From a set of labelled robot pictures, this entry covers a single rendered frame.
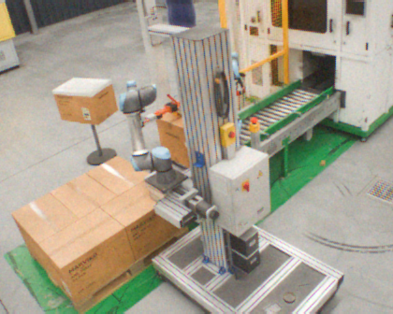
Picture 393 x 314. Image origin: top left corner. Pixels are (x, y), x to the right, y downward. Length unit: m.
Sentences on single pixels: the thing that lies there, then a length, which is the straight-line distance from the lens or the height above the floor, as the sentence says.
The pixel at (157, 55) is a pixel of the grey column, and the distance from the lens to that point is 4.50.
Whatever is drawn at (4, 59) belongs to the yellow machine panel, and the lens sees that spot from 10.43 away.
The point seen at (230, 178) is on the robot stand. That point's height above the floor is 1.23.
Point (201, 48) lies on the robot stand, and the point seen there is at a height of 1.98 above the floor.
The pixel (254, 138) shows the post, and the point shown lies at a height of 0.87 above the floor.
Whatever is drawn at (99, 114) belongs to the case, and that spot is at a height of 0.73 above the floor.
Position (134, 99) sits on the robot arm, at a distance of 2.66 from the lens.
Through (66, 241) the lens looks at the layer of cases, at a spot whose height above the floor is 0.54.
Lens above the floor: 2.65
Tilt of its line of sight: 31 degrees down
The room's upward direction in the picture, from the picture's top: 8 degrees counter-clockwise
